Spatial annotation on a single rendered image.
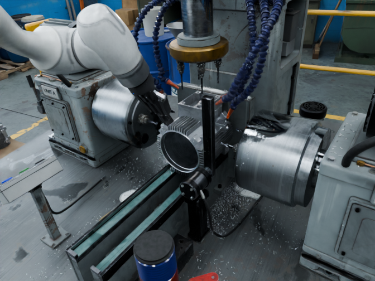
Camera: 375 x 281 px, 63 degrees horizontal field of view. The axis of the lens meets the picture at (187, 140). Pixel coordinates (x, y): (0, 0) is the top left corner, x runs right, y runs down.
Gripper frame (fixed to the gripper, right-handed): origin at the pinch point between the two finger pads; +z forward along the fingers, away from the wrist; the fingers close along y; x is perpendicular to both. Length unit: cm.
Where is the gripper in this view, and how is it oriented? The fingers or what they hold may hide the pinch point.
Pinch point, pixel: (166, 117)
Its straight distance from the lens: 100.1
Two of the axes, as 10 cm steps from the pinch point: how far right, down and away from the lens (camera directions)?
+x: -4.7, 8.3, -3.1
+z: 3.4, 4.9, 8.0
